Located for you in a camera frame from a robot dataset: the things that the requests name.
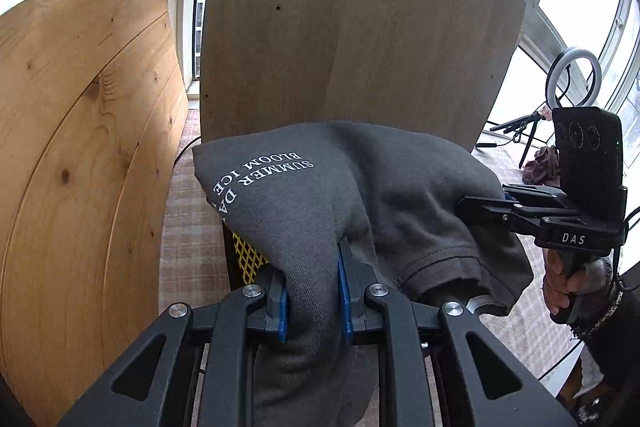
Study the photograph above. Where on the person's right forearm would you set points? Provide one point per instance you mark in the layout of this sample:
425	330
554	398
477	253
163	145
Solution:
615	332

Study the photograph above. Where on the person's right hand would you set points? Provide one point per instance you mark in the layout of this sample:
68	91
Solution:
554	282

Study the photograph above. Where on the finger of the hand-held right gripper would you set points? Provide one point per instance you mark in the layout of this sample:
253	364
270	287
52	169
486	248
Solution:
480	206
530	196

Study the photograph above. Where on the plaid tablecloth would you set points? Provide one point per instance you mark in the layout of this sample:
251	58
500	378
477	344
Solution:
190	232

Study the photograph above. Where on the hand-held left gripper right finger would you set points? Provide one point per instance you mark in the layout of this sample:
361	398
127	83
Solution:
345	302

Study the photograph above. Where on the black tripod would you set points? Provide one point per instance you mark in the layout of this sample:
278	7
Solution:
515	123

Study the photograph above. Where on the brown hoodie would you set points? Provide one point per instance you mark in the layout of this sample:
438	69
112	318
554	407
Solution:
542	167

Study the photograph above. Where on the light plywood board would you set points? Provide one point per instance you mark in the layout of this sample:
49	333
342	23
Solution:
360	32

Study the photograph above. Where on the grey flower-print T-shirt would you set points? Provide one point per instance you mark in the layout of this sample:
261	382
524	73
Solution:
400	187

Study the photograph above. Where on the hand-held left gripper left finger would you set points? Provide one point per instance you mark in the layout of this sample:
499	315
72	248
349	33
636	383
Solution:
282	312

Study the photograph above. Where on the pine wood board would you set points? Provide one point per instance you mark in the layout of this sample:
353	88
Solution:
85	157

